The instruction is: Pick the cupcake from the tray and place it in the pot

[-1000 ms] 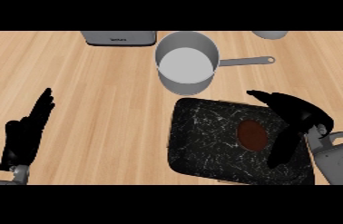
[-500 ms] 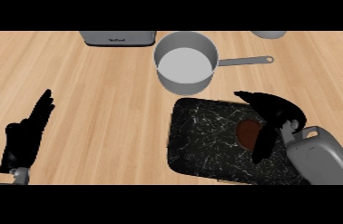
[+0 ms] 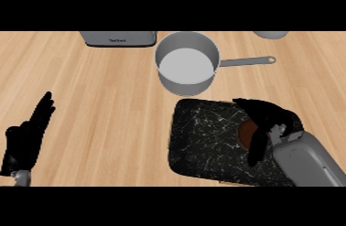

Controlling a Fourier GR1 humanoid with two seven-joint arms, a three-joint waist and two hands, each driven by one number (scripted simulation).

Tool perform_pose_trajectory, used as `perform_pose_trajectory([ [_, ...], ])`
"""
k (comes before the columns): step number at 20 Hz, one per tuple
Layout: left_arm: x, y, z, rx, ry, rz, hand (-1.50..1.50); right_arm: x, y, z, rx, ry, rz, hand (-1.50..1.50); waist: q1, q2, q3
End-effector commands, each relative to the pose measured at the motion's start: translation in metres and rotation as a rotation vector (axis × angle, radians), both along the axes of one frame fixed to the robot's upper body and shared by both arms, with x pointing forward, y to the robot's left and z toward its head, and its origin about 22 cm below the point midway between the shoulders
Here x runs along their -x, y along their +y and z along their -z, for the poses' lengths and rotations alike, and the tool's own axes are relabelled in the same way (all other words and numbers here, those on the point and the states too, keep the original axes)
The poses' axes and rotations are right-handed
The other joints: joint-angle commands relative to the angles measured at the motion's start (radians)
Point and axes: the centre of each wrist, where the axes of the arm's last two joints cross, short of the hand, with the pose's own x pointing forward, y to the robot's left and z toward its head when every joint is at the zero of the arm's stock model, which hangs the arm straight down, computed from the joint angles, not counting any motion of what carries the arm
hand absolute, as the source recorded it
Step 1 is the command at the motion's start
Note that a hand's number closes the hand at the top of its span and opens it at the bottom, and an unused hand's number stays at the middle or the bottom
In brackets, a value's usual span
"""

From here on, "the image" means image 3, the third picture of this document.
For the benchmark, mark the grey appliance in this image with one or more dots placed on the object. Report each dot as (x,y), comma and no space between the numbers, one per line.
(117,38)

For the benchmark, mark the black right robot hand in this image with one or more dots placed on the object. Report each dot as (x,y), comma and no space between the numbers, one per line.
(267,116)

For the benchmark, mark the brown cupcake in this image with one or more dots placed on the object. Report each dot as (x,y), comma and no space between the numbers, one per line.
(245,134)

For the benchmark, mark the grey round container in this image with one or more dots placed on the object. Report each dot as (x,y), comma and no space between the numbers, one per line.
(270,34)

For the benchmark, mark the grey metal pot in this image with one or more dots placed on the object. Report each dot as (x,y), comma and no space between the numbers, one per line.
(189,65)

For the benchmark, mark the black speckled tray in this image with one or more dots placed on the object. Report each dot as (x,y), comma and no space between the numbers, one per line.
(207,141)

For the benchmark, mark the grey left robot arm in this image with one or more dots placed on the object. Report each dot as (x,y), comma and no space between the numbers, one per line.
(20,178)

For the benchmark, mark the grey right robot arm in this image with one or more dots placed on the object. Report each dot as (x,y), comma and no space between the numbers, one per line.
(310,161)

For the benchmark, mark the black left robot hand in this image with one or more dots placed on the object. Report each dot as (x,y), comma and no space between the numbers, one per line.
(28,135)

